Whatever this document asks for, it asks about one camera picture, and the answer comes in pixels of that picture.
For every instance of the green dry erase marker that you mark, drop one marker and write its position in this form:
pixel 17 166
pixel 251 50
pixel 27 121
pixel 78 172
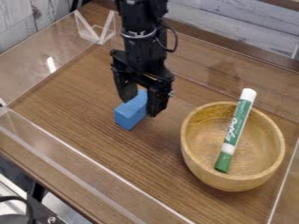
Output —
pixel 235 129

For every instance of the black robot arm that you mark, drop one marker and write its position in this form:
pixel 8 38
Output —
pixel 143 15

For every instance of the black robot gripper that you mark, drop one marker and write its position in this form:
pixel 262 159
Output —
pixel 139 66

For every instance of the blue foam block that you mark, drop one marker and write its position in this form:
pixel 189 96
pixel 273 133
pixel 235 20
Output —
pixel 130 113

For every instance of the brown wooden bowl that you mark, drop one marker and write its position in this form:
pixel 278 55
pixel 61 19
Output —
pixel 259 152

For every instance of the clear acrylic corner bracket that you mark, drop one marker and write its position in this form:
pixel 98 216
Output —
pixel 93 32

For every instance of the black metal table bracket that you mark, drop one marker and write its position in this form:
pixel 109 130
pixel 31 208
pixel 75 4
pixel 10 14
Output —
pixel 43 215

